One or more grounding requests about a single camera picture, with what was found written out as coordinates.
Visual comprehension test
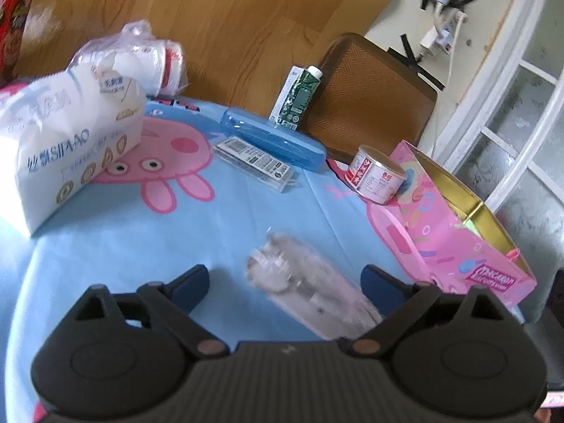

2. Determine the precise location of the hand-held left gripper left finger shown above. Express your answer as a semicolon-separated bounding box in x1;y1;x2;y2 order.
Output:
66;264;230;357

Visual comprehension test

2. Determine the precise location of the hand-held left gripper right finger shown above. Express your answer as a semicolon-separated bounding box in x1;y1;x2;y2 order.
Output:
340;264;501;357

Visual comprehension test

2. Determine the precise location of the pink tin box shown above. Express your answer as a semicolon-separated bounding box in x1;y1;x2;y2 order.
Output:
388;140;537;318

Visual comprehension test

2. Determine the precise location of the clear packet with smiley mirror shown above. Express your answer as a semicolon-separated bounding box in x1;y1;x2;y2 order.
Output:
244;229;383;341

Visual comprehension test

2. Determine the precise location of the cartoon pig printed tablecloth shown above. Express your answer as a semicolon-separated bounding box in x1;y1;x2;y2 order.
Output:
0;84;529;423

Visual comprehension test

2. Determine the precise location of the pink labelled food can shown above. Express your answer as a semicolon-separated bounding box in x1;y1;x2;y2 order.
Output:
346;145;409;206

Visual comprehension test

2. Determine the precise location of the clear packet with barcode label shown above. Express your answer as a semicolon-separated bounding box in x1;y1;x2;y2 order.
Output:
211;136;303;194

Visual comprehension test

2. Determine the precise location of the blue plastic case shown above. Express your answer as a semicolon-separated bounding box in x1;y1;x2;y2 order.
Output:
219;106;327;172

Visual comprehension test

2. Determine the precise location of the white tissue pack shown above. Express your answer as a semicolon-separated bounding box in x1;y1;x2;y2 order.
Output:
0;64;147;237

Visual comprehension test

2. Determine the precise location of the green drink carton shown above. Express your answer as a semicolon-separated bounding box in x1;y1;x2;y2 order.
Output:
269;65;324;132

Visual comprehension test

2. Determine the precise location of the long black tape strip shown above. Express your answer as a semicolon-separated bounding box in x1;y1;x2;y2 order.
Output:
388;48;447;92

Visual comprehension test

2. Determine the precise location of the white framed glass door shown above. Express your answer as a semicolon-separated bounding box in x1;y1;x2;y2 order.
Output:
418;0;564;274

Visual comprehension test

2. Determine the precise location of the plastic bag of paper cups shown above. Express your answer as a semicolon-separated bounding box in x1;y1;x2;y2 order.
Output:
66;20;188;98

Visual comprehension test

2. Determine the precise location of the short black tape strip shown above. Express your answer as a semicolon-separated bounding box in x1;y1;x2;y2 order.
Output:
400;33;420;70

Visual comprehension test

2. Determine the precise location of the red snack box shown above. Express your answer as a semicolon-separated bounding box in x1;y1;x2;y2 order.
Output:
0;0;43;85

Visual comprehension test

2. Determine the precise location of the white cable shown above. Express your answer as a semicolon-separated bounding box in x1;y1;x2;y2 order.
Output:
429;20;463;157

